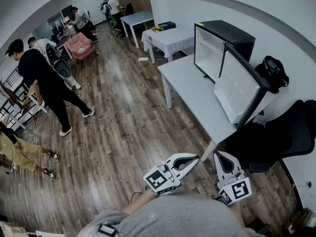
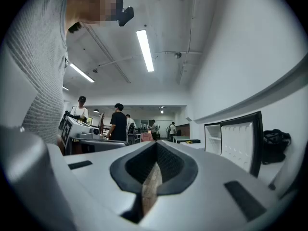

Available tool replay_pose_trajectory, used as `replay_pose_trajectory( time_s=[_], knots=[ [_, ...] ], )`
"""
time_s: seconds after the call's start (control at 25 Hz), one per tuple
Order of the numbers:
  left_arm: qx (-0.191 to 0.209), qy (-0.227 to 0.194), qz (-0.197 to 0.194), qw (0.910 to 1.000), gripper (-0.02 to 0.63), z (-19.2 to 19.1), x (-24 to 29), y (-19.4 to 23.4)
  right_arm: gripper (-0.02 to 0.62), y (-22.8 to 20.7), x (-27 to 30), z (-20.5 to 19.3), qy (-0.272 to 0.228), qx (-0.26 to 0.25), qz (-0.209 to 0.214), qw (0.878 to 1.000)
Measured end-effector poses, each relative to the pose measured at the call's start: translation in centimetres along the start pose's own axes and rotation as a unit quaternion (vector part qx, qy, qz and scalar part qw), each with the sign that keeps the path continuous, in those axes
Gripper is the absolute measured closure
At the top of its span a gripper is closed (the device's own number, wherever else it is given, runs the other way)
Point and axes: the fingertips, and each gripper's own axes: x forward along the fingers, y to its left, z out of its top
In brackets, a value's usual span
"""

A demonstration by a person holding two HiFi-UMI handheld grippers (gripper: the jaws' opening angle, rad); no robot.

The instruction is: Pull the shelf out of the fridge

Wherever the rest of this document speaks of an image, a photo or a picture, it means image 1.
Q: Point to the black mini fridge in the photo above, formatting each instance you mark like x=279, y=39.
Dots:
x=232, y=33

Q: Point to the light blue table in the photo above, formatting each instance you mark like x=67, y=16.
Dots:
x=137, y=17

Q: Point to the white work table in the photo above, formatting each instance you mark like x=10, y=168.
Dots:
x=239, y=88

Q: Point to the white floor machine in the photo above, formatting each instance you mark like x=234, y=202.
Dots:
x=63, y=70

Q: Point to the white power strip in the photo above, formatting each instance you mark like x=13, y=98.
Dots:
x=142, y=59

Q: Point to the white side table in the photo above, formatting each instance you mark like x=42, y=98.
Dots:
x=151, y=54

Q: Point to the white checked tablecloth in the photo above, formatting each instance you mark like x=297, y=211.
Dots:
x=172, y=38

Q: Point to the black box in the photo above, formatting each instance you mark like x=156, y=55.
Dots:
x=168, y=25

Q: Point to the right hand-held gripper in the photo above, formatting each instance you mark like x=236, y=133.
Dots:
x=238, y=189

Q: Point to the grey striped shirt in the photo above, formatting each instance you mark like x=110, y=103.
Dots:
x=177, y=218

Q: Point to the black metal rack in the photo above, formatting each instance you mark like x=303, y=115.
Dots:
x=12, y=100

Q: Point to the black mesh office chair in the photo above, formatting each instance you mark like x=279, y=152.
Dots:
x=288, y=134

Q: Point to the black bag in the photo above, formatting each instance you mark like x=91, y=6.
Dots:
x=271, y=73

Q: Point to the yellow box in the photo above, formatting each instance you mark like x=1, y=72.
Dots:
x=156, y=29

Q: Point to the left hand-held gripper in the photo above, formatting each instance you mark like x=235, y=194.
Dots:
x=159, y=180

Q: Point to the person's left forearm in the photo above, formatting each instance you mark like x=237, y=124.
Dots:
x=138, y=202

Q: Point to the pink armchair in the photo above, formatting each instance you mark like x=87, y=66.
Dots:
x=80, y=46

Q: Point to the white wire fridge shelf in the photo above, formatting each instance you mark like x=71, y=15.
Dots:
x=212, y=46

